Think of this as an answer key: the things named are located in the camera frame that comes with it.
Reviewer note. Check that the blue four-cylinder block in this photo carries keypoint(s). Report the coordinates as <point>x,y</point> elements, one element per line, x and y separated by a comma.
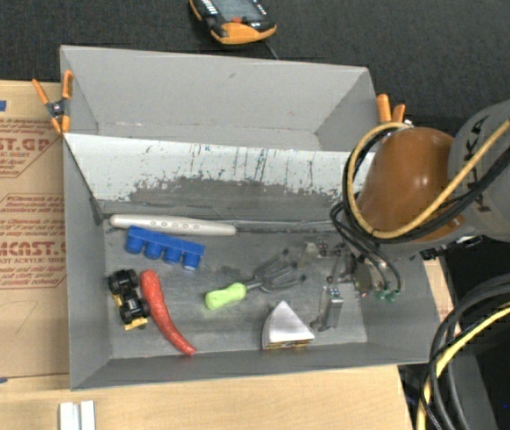
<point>165,245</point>

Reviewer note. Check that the brown cardboard board, red print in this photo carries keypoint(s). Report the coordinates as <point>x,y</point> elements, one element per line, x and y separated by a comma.
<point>21,320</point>

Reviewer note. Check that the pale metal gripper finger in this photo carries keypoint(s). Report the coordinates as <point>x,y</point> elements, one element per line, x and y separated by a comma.
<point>312,250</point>
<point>334,307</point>

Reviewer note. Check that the grey metal bin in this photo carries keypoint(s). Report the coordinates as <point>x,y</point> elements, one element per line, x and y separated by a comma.
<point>218,105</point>

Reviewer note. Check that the silver wand with buttons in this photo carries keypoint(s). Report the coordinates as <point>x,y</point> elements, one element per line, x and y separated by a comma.
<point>169,225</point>

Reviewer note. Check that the white toy cake wedge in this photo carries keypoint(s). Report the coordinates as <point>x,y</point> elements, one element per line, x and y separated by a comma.
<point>283,325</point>

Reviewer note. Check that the black and yellow toy truck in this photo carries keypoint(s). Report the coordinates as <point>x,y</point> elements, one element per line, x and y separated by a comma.
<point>128,298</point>

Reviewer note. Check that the red toy chili pepper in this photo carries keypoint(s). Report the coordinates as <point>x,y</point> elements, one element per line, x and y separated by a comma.
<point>158,307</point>

